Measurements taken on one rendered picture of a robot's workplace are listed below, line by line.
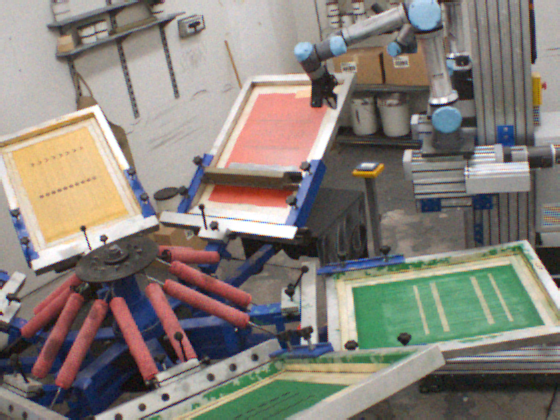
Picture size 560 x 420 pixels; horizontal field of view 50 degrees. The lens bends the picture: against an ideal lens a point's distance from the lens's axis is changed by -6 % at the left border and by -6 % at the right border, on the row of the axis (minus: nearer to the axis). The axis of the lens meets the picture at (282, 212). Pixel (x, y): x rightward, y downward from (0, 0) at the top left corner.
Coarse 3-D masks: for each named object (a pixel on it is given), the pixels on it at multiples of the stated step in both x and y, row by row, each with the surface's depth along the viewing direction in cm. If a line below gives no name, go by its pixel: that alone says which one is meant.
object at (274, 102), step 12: (264, 96) 302; (276, 96) 298; (288, 96) 295; (252, 108) 301; (264, 108) 297; (276, 108) 294; (252, 120) 296; (240, 132) 296; (240, 144) 291; (240, 156) 287; (252, 156) 283; (264, 156) 280; (216, 192) 281; (228, 192) 278; (240, 192) 275
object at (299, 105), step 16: (288, 112) 289; (304, 112) 284; (320, 112) 280; (304, 144) 273; (272, 160) 277; (288, 160) 272; (304, 160) 268; (256, 192) 271; (272, 192) 267; (288, 192) 263
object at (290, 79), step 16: (256, 80) 306; (272, 80) 301; (288, 80) 296; (304, 80) 291; (352, 80) 278; (240, 96) 304; (240, 112) 302; (336, 112) 271; (224, 128) 297; (336, 128) 269; (224, 144) 294; (320, 144) 264; (192, 208) 277; (208, 208) 273
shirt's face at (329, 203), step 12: (324, 192) 319; (336, 192) 317; (348, 192) 314; (360, 192) 312; (324, 204) 306; (336, 204) 304; (348, 204) 302; (312, 216) 297; (324, 216) 295; (336, 216) 292; (312, 228) 286; (324, 228) 284
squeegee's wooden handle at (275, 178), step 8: (208, 168) 276; (216, 168) 273; (224, 168) 271; (208, 176) 278; (216, 176) 275; (224, 176) 272; (232, 176) 269; (240, 176) 267; (248, 176) 264; (256, 176) 261; (264, 176) 259; (272, 176) 257; (280, 176) 255; (288, 176) 257; (264, 184) 265; (272, 184) 263; (280, 184) 260
